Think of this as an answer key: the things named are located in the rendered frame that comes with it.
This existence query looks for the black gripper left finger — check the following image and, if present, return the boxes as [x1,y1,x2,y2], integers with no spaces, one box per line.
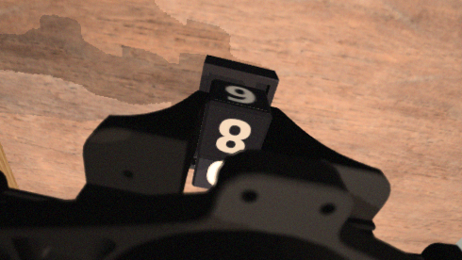
[76,90,209,199]

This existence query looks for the dark grey calendar cube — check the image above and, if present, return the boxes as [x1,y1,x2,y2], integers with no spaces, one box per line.
[197,79,272,159]
[191,154,224,189]

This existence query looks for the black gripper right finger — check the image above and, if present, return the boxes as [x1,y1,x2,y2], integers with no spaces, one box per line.
[260,106,391,236]

